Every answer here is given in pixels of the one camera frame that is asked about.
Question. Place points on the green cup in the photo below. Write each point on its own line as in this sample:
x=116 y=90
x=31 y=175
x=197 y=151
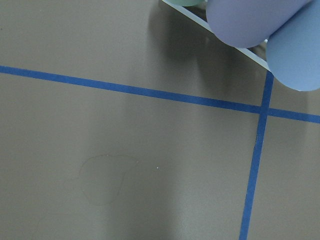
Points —
x=186 y=3

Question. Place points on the purple cup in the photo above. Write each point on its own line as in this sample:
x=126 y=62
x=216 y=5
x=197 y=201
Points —
x=259 y=18

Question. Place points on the blue cup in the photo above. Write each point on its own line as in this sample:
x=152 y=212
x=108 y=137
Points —
x=293 y=51

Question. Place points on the white wire cup rack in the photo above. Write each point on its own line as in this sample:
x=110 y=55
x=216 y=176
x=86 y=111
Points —
x=200 y=13

